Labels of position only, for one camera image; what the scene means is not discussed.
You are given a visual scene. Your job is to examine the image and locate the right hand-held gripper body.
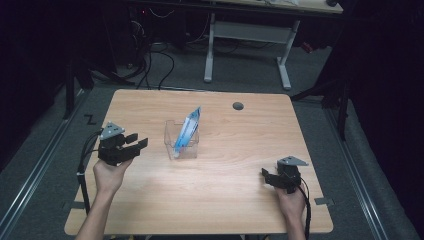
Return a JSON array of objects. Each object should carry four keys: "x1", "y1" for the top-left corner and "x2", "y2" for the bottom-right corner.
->
[{"x1": 266, "y1": 155, "x2": 310, "y2": 195}]

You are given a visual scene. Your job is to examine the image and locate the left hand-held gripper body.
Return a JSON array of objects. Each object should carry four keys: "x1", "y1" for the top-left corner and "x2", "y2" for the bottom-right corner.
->
[{"x1": 97, "y1": 121, "x2": 141, "y2": 167}]

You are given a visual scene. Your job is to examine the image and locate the clear plastic box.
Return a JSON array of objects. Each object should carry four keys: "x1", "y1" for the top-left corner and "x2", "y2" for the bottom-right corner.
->
[{"x1": 163, "y1": 119, "x2": 201, "y2": 161}]

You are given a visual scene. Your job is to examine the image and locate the blue toothbrush package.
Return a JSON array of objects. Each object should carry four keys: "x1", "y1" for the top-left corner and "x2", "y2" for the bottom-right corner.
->
[{"x1": 172, "y1": 106, "x2": 202, "y2": 158}]

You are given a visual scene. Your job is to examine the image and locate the person's right hand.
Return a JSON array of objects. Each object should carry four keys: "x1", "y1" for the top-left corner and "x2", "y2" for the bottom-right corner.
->
[{"x1": 274, "y1": 186, "x2": 307, "y2": 222}]

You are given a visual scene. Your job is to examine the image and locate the person's left hand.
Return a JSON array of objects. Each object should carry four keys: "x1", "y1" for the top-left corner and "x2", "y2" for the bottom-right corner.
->
[{"x1": 92, "y1": 157, "x2": 134, "y2": 197}]

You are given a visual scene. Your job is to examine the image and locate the black metal stand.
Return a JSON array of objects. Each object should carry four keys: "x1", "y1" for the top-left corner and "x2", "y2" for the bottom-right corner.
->
[
  {"x1": 62, "y1": 59, "x2": 95, "y2": 121},
  {"x1": 289, "y1": 74, "x2": 352, "y2": 142}
]

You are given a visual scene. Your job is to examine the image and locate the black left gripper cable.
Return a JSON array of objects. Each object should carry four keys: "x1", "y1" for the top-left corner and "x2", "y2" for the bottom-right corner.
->
[{"x1": 76, "y1": 130, "x2": 104, "y2": 215}]

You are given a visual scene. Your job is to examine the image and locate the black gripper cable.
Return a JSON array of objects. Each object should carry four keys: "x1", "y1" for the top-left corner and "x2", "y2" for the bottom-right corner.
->
[
  {"x1": 76, "y1": 130, "x2": 104, "y2": 215},
  {"x1": 297, "y1": 178, "x2": 313, "y2": 240}
]

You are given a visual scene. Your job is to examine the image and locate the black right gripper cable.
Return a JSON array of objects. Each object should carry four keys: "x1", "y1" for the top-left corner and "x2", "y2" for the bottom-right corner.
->
[{"x1": 297, "y1": 178, "x2": 313, "y2": 240}]

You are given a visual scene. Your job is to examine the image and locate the metal floor rail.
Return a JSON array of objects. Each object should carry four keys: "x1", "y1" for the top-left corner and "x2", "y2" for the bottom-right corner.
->
[
  {"x1": 0, "y1": 89, "x2": 92, "y2": 234},
  {"x1": 323, "y1": 105, "x2": 390, "y2": 240}
]

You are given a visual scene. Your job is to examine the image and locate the black floor cables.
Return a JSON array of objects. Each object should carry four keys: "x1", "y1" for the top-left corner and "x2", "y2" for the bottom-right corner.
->
[{"x1": 131, "y1": 19, "x2": 177, "y2": 91}]

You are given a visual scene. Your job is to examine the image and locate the white desk frame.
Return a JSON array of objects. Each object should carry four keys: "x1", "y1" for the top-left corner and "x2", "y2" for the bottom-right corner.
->
[{"x1": 202, "y1": 0, "x2": 344, "y2": 92}]

